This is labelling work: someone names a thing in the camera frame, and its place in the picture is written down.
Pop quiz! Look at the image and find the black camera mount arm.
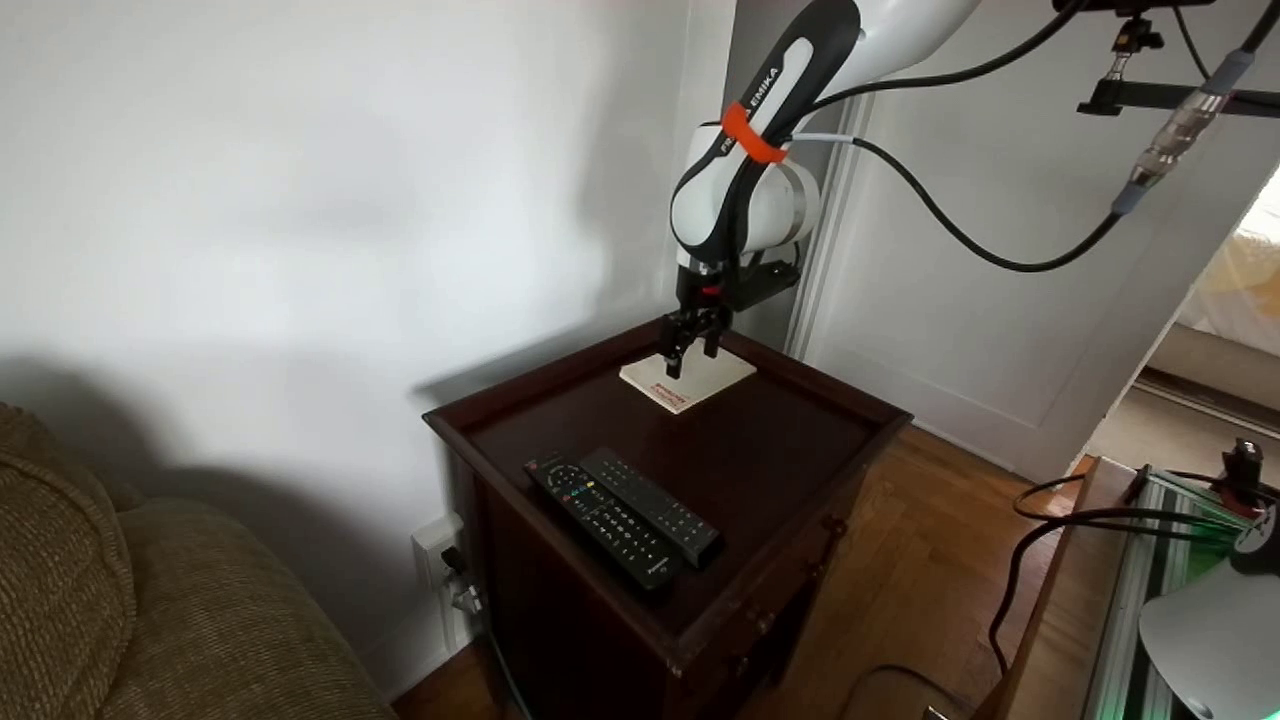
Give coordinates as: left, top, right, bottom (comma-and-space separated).
1053, 0, 1280, 120

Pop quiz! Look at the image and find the olive brown fabric sofa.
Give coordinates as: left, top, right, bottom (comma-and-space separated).
0, 403, 394, 720

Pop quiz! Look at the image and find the dark wooden side table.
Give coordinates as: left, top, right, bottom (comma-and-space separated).
428, 326, 909, 720

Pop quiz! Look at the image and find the black remote control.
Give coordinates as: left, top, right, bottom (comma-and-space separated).
582, 450, 721, 568
532, 461, 675, 592

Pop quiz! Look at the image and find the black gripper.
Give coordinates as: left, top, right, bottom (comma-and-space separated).
661, 260, 800, 380

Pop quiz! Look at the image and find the black cable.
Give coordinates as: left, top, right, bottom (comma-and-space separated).
794, 0, 1280, 278

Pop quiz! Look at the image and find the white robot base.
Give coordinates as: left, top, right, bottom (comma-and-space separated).
1138, 565, 1280, 720

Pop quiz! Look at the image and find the black toggle clamp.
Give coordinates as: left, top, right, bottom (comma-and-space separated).
1219, 439, 1263, 509

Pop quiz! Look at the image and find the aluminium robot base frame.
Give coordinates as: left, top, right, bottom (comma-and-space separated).
1083, 467, 1280, 720

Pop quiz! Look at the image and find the white book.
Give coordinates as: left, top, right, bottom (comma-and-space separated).
618, 344, 750, 418

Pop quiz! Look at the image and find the black remote control front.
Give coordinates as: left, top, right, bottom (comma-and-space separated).
532, 461, 675, 592

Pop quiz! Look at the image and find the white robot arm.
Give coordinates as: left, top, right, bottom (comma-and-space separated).
661, 0, 977, 380

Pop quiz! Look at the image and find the black remote control rear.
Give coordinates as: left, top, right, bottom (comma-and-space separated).
582, 450, 721, 568

